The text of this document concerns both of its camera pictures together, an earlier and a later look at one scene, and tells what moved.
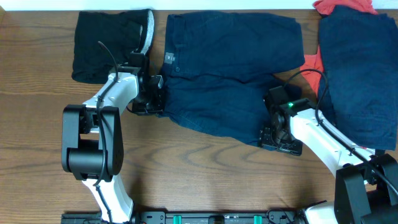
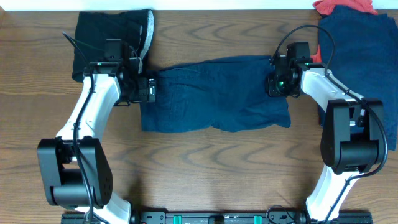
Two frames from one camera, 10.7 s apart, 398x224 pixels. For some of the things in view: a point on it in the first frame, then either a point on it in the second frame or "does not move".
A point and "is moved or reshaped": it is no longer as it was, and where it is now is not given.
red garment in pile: (312, 65) does not move
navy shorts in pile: (358, 96) does not move
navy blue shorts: (218, 68) is moved or reshaped
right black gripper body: (282, 141) to (278, 86)
